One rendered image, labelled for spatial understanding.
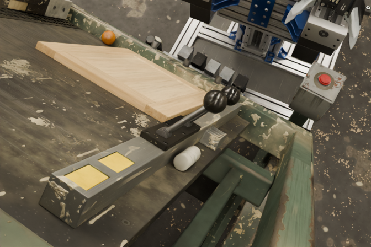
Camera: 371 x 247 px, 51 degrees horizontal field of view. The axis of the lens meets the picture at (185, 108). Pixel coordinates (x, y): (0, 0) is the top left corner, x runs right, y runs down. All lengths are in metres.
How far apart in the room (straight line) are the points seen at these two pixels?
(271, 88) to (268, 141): 0.86
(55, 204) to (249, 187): 0.64
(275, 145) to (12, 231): 1.13
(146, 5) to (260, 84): 0.98
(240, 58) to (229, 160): 1.28
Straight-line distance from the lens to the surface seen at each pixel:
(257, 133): 1.32
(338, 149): 2.35
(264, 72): 2.19
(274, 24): 1.68
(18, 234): 0.25
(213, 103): 0.60
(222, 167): 1.01
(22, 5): 1.37
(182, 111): 0.96
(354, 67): 2.62
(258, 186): 1.00
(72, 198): 0.43
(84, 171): 0.47
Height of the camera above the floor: 2.08
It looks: 66 degrees down
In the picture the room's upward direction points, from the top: straight up
